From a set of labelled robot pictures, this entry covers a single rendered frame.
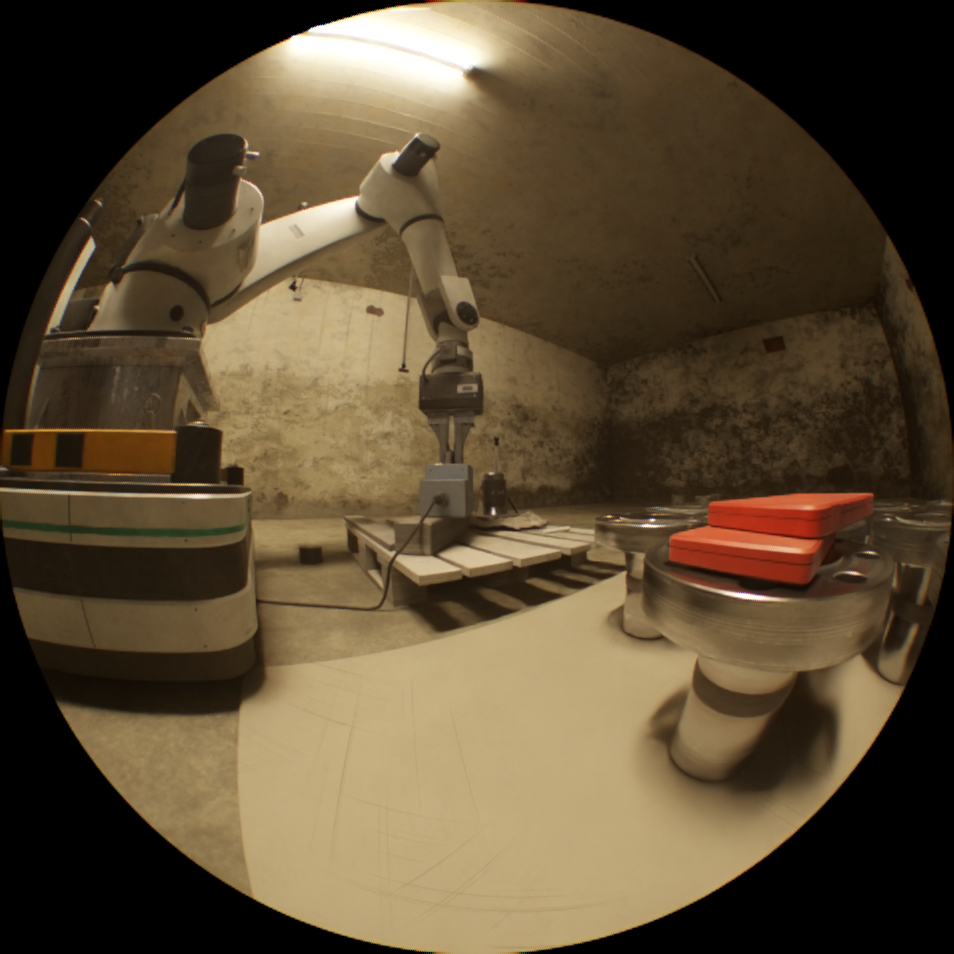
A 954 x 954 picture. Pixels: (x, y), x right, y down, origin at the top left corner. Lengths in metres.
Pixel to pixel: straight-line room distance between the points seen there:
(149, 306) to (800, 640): 1.04
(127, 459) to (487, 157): 2.91
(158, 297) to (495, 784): 1.04
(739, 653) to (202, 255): 1.04
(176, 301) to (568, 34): 2.55
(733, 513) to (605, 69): 2.74
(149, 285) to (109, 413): 0.31
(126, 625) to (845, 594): 0.66
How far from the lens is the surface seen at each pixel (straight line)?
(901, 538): 0.54
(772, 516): 0.25
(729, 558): 0.23
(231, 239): 0.90
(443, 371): 1.10
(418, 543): 0.80
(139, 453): 0.48
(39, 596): 0.59
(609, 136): 3.00
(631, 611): 0.65
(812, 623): 0.21
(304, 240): 1.35
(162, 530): 0.44
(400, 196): 1.38
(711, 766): 0.38
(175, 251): 0.91
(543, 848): 0.33
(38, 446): 0.59
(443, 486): 0.90
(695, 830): 0.37
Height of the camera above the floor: 0.32
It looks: 2 degrees up
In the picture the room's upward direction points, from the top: 1 degrees counter-clockwise
